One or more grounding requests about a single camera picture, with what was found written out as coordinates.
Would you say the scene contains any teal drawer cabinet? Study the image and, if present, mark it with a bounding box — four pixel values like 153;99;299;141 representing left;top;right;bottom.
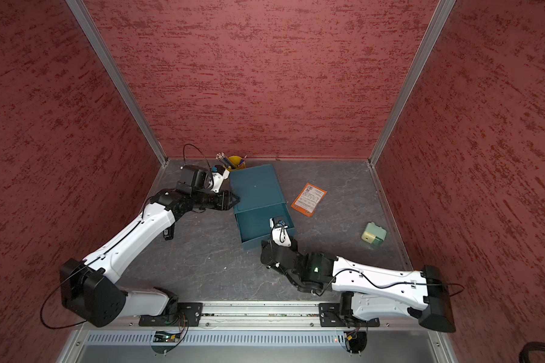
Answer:
229;162;297;253

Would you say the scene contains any teal drawer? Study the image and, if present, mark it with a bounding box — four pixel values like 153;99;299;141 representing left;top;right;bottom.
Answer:
234;204;296;250

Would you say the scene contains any orange seed bag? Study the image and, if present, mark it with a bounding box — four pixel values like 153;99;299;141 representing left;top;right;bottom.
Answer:
291;183;327;217

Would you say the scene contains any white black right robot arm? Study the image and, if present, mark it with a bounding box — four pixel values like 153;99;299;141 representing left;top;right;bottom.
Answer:
260;240;457;333

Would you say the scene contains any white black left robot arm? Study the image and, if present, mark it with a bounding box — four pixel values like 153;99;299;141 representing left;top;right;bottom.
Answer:
60;189;240;328

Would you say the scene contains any yellow pen cup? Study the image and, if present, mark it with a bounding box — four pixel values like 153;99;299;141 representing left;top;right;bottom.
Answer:
216;153;246;171

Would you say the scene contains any green cream pencil sharpener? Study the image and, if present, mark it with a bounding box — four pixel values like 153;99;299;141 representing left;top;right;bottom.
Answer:
361;222;387;246

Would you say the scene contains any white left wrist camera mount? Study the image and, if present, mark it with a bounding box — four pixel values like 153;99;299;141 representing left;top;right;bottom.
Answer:
176;164;231;195

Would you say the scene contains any aluminium corner post left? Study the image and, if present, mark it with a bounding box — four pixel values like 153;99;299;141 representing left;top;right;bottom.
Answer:
65;0;169;167

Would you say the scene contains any aluminium corner post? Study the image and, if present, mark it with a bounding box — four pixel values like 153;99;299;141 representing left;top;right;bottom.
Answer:
368;0;456;168
65;0;169;167

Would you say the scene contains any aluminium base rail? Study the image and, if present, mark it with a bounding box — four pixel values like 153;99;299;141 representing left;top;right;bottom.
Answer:
85;301;429;332

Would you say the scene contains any black cable bottom right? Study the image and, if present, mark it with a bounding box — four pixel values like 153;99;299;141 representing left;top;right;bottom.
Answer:
518;341;545;363

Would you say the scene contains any aluminium corner post right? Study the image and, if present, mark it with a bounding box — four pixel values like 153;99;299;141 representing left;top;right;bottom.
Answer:
368;0;456;168

